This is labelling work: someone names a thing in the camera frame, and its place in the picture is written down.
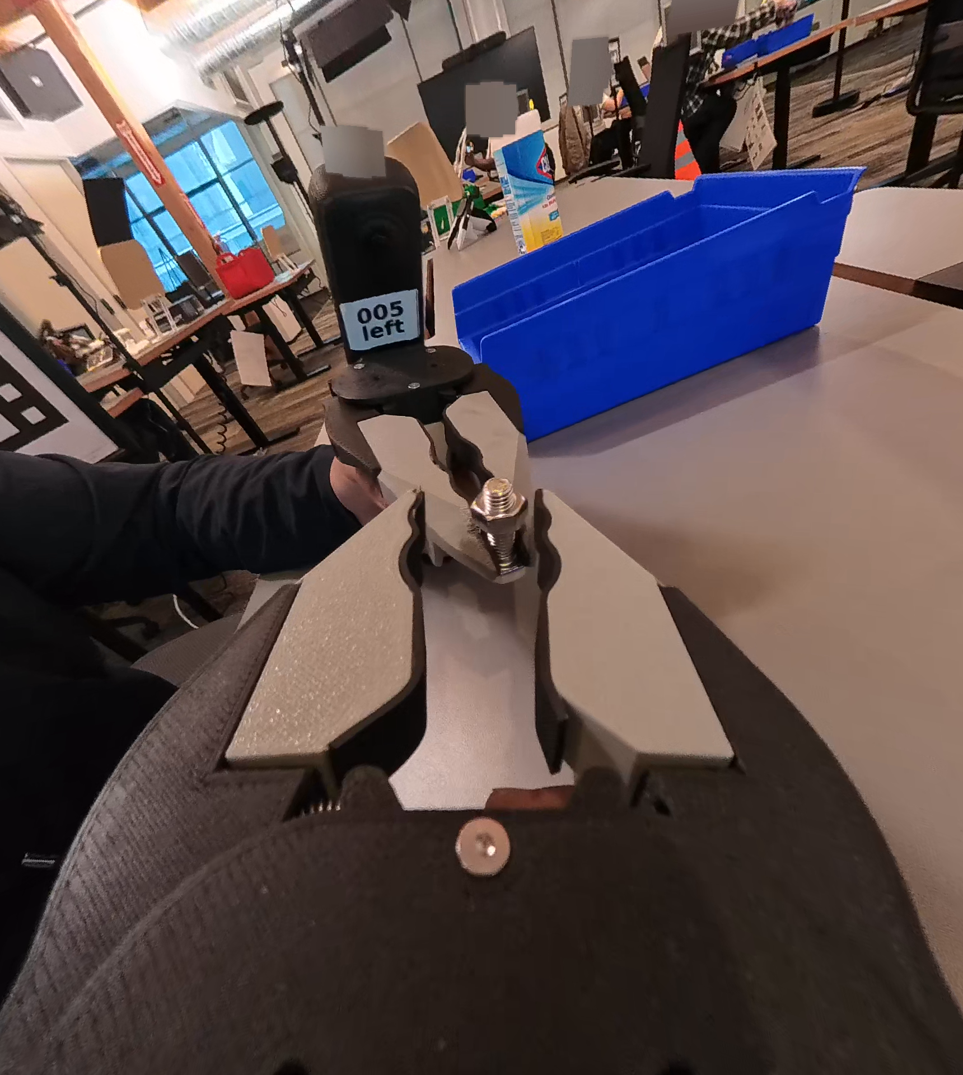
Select black mesh office chair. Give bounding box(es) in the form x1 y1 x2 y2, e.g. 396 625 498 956
905 0 963 186

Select person's left forearm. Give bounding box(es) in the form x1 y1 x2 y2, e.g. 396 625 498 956
0 442 365 606

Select silver hex bolt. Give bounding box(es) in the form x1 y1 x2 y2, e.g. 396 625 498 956
481 477 529 576

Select brown cardboard sheet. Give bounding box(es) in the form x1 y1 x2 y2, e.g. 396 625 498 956
385 121 466 207

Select person's dark clothing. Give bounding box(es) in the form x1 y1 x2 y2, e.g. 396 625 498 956
0 537 180 1068

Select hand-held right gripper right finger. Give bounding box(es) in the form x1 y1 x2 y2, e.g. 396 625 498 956
534 489 737 801

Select black ceiling box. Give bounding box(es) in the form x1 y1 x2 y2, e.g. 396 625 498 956
0 46 83 123

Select wooden desk with black legs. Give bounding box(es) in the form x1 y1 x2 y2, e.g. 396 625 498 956
78 260 323 455

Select hanging black screen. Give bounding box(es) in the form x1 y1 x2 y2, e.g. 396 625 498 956
292 0 394 81

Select black monitor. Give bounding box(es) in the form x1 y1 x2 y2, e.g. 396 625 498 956
417 25 551 161

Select blue plastic bin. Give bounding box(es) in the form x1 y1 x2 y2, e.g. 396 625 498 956
452 166 867 443

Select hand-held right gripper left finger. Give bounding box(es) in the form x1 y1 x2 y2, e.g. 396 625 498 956
223 489 429 772

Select blue yellow wipes canister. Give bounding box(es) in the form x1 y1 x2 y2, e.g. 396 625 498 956
494 128 565 255

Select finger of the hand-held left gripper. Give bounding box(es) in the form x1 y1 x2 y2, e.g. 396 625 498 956
357 417 526 583
440 393 535 539

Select red bag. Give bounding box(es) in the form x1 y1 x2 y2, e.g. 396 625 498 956
214 246 274 299

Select person's left hand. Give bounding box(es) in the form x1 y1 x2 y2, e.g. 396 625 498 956
330 462 387 527

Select grey desk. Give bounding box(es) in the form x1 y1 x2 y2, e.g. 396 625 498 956
242 172 963 1075

